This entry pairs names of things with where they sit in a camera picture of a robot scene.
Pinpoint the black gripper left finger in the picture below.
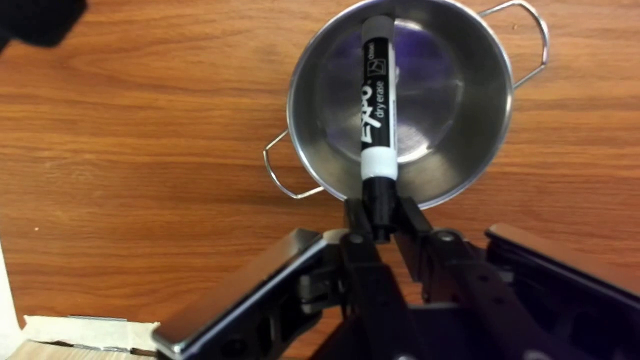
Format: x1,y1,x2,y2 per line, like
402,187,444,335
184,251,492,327
150,197,402,360

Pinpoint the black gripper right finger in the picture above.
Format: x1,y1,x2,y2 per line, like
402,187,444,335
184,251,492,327
394,196,640,360

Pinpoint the black Expo dry-erase marker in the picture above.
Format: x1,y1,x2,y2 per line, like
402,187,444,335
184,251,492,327
359,13,400,246

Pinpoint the stainless steel pot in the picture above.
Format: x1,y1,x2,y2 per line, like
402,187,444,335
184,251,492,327
261,0,553,212

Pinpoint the white paper strip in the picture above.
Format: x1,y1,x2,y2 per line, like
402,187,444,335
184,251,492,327
22,313,162,353

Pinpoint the black rounded object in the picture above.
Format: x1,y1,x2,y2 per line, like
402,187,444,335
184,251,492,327
0,0,89,51

